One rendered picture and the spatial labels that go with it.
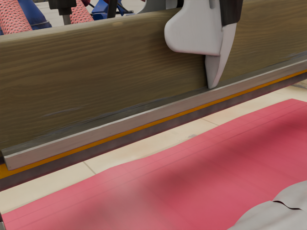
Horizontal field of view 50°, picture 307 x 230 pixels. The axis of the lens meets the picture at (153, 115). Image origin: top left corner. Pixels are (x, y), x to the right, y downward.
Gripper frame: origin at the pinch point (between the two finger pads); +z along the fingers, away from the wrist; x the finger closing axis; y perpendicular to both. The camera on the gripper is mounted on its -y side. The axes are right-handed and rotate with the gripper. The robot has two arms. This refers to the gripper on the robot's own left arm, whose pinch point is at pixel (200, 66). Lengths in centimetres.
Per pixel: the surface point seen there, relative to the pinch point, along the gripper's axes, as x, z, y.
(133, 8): -372, 20, -199
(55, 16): -409, 18, -107
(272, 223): 10.3, 9.1, 2.7
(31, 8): -75, -4, -4
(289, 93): -6.8, 9.8, -22.1
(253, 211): 8.1, 9.7, 2.1
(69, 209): -1.8, 9.8, 13.5
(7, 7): -46.6, -6.0, 6.9
